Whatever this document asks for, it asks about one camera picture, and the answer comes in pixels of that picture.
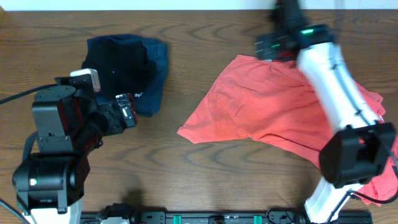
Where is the red t-shirt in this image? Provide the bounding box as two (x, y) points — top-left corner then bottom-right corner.
(177, 54), (398, 207)

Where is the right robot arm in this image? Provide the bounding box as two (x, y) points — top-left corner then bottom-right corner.
(256, 0), (396, 223)

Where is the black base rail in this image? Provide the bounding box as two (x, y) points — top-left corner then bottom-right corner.
(80, 203), (374, 224)

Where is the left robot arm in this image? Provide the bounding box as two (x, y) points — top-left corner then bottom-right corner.
(12, 75), (137, 223)

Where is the black folded polo shirt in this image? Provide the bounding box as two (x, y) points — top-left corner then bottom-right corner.
(81, 38), (156, 100)

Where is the navy blue folded garment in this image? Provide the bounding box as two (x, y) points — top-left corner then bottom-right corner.
(86, 34), (169, 117)

